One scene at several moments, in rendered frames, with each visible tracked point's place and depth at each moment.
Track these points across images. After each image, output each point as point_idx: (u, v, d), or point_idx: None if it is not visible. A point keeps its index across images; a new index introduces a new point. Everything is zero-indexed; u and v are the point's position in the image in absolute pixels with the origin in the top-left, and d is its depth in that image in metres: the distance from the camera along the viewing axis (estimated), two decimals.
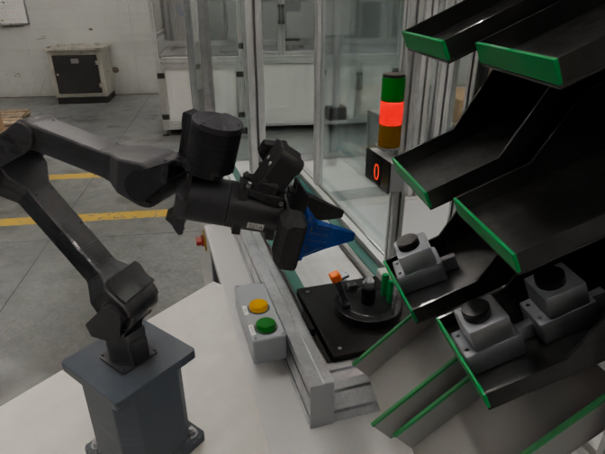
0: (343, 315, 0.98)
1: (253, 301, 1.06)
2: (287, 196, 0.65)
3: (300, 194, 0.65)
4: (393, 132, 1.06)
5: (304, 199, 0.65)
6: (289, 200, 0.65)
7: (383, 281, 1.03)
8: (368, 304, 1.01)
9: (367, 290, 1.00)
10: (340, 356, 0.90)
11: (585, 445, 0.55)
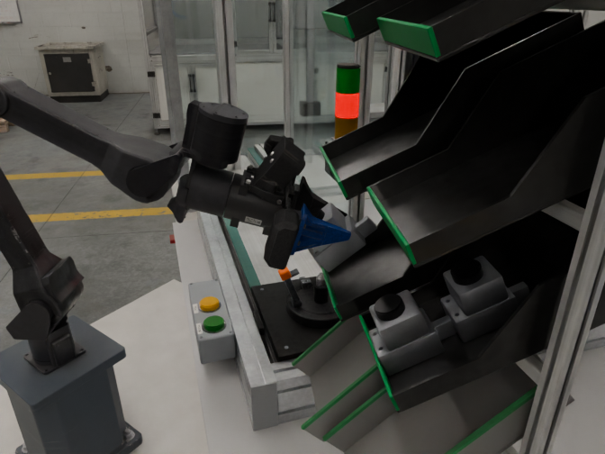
0: (293, 313, 0.95)
1: (203, 299, 1.02)
2: (292, 195, 0.64)
3: (304, 195, 0.64)
4: (349, 125, 1.03)
5: (308, 200, 0.64)
6: (293, 199, 0.65)
7: None
8: (320, 303, 0.98)
9: (320, 287, 0.96)
10: (285, 355, 0.87)
11: (510, 449, 0.52)
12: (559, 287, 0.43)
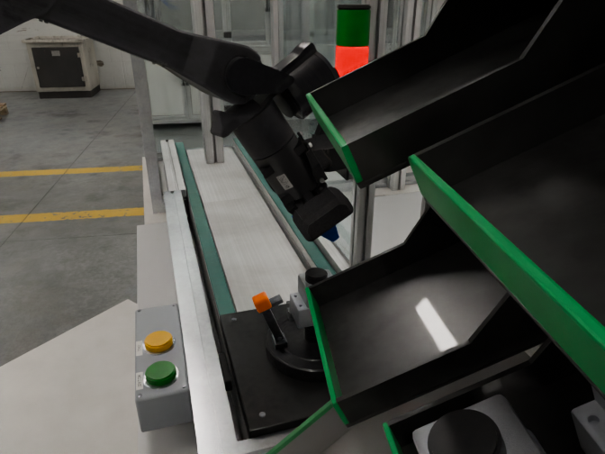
0: (275, 359, 0.66)
1: (152, 334, 0.73)
2: None
3: None
4: None
5: None
6: None
7: None
8: (314, 342, 0.69)
9: None
10: (260, 428, 0.58)
11: None
12: None
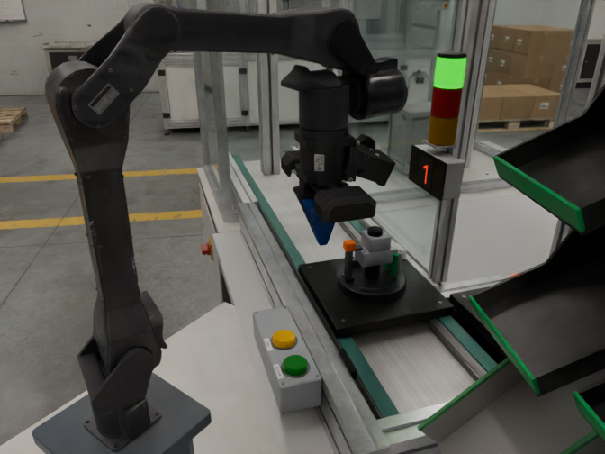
0: (347, 289, 0.96)
1: (277, 332, 0.86)
2: None
3: None
4: (449, 126, 0.87)
5: None
6: None
7: None
8: (372, 278, 0.98)
9: None
10: (343, 328, 0.88)
11: None
12: None
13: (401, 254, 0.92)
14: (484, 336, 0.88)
